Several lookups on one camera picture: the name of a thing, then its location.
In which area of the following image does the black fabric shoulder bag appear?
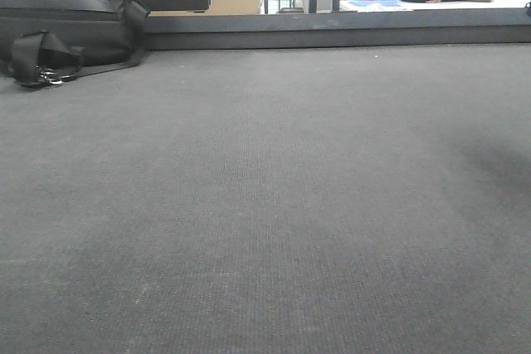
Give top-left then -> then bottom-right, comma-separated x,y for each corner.
1,0 -> 150,89

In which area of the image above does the white desk surface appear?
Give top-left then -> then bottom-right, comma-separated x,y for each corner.
339,0 -> 530,12

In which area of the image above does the black raised platform edge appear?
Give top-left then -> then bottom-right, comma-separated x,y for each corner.
145,7 -> 530,51

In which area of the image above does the blue shallow tray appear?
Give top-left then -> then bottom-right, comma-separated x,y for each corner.
348,0 -> 401,7

